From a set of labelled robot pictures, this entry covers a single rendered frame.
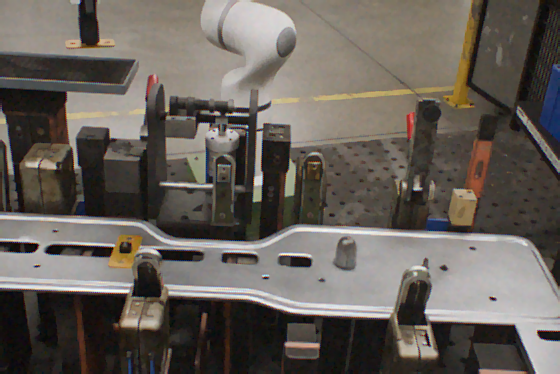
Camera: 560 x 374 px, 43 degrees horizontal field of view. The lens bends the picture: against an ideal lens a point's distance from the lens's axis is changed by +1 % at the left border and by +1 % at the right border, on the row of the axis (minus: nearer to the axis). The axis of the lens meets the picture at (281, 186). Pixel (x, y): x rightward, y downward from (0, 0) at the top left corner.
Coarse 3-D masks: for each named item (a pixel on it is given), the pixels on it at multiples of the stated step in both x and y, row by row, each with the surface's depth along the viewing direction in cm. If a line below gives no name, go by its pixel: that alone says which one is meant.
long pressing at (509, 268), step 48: (0, 240) 110; (48, 240) 111; (96, 240) 112; (144, 240) 112; (192, 240) 112; (288, 240) 115; (336, 240) 116; (384, 240) 116; (432, 240) 117; (480, 240) 118; (528, 240) 119; (0, 288) 101; (48, 288) 101; (96, 288) 102; (192, 288) 103; (240, 288) 103; (288, 288) 104; (336, 288) 105; (384, 288) 105; (432, 288) 106; (480, 288) 107; (528, 288) 107
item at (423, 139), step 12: (420, 108) 114; (432, 108) 111; (420, 120) 114; (432, 120) 111; (420, 132) 116; (432, 132) 115; (420, 144) 117; (432, 144) 116; (408, 156) 119; (420, 156) 118; (432, 156) 117; (408, 168) 118; (420, 168) 118; (408, 180) 118; (408, 192) 119; (420, 192) 121
